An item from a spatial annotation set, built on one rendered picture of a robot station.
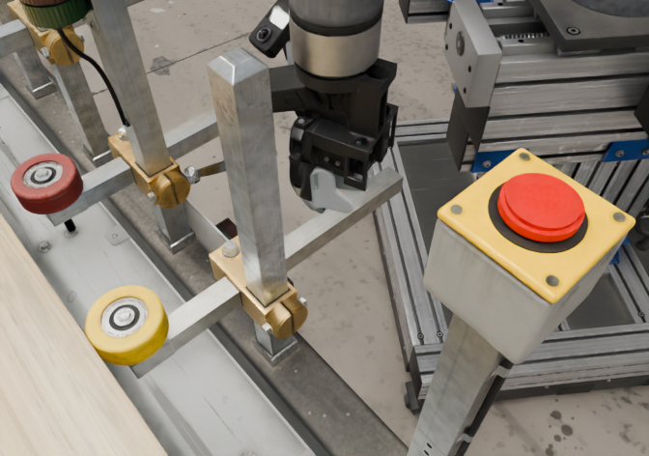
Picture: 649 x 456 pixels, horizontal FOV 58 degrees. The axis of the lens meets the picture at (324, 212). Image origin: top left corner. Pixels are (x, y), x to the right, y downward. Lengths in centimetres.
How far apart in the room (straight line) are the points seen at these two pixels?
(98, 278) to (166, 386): 24
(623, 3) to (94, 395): 74
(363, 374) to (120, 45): 112
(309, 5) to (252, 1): 243
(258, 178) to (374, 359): 113
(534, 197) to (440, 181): 142
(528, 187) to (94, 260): 88
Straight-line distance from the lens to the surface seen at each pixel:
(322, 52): 47
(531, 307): 29
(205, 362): 93
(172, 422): 90
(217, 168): 79
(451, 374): 43
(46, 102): 129
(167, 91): 240
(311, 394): 81
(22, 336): 69
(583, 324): 154
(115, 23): 69
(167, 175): 82
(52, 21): 65
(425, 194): 168
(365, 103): 51
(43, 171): 82
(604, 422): 169
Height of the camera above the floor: 144
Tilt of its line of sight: 50 degrees down
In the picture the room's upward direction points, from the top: straight up
